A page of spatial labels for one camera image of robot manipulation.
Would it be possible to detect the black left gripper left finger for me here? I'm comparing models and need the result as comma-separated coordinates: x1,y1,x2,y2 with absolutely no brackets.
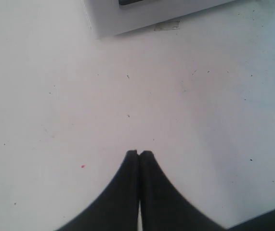
59,150,139,231

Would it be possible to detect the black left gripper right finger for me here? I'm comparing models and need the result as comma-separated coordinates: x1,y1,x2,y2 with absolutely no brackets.
139,151,226,231

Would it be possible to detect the white microwave oven body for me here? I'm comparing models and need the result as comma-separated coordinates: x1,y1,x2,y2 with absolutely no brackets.
80,0,256,40

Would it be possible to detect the clear tape patch on table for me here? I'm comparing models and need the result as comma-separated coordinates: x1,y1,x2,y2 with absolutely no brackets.
154,20,180,31

